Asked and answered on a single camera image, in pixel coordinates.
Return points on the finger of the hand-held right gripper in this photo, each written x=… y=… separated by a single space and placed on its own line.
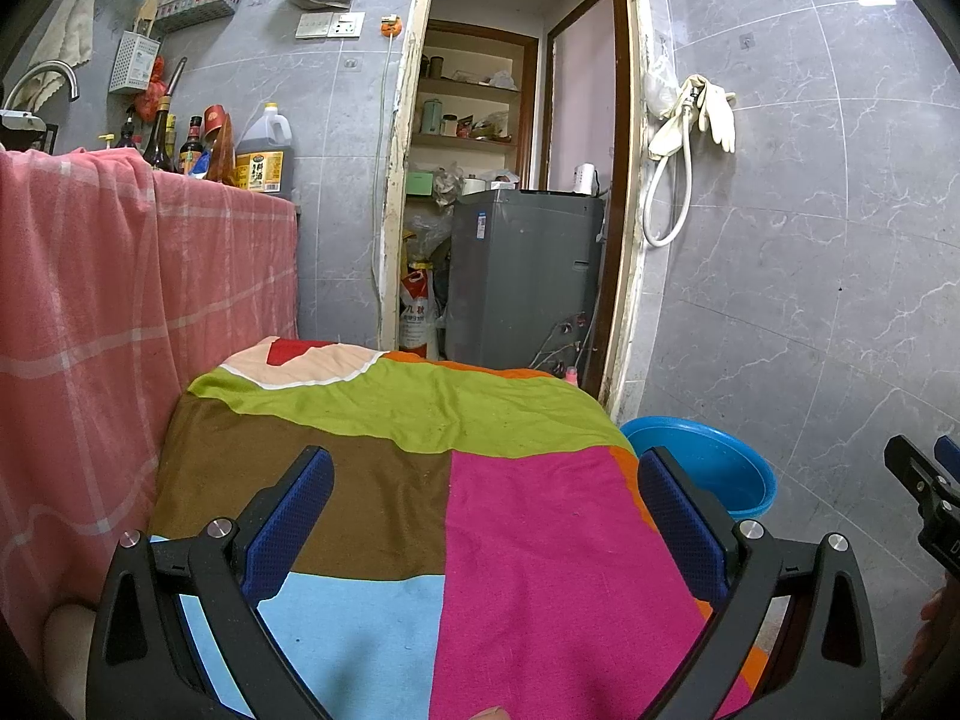
x=949 y=451
x=919 y=469

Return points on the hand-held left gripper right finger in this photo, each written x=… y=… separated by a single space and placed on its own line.
x=682 y=525

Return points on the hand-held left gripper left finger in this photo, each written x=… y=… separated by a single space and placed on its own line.
x=289 y=532

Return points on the blue plastic basin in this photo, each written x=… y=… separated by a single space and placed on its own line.
x=720 y=465

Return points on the person's right hand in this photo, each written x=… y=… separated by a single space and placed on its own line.
x=924 y=634

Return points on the small pink bottle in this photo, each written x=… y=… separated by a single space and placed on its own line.
x=572 y=376

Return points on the colourful patchwork blanket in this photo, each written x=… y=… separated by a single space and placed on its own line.
x=480 y=510

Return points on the white red rice sack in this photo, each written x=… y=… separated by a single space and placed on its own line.
x=418 y=315

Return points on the pink checked cloth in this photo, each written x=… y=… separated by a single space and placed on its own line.
x=112 y=300

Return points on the grey washing machine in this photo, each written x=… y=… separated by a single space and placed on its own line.
x=525 y=277

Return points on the white electric kettle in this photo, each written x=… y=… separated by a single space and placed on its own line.
x=586 y=180

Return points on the large cooking oil jug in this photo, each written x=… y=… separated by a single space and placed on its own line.
x=262 y=161

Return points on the green box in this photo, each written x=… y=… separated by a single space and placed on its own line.
x=420 y=183

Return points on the red capped sauce bottle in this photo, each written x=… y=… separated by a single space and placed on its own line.
x=192 y=146

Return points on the dark soy sauce bottle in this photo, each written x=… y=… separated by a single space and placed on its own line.
x=160 y=142

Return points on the cream rubber gloves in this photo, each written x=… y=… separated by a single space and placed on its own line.
x=709 y=109

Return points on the green thermos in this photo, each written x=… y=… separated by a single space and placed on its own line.
x=431 y=118

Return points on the clear plastic bag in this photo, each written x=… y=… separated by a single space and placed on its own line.
x=660 y=86

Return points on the perforated metal utensil holder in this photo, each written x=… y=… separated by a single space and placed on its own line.
x=135 y=64

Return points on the chrome faucet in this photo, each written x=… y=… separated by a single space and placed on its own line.
x=49 y=71

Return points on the wooden spatula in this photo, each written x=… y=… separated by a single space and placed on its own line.
x=148 y=7

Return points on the beige hanging towel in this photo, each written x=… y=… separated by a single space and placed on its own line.
x=67 y=22

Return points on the wooden door frame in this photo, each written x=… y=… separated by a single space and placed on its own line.
x=394 y=165

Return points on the wooden wall shelf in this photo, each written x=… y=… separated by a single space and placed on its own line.
x=465 y=141

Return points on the white wall switch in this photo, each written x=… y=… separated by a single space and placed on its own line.
x=313 y=25

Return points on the white wall socket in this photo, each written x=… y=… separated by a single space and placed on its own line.
x=347 y=24

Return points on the orange wall hook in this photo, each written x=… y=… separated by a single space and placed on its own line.
x=390 y=26

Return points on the grey wall rack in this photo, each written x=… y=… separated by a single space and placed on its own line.
x=199 y=11

